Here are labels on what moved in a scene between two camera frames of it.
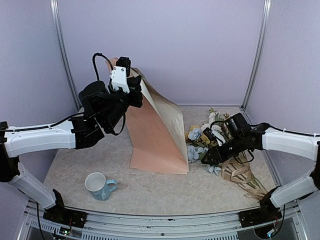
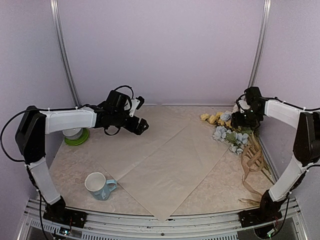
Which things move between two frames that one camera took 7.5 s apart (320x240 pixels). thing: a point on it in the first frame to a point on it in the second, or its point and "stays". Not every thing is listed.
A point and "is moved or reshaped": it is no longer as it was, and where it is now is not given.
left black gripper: (133, 83) to (139, 130)
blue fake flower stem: (193, 152) is moved or reshaped
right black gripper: (215, 159) to (236, 121)
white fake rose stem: (211, 118) to (235, 109)
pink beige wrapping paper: (156, 137) is moved or reshaped
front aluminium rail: (214, 227) stays
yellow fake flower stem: (203, 137) to (216, 119)
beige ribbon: (237, 170) to (253, 160)
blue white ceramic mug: (99, 188) stays
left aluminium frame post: (54, 8) stays
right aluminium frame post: (258, 60) stays
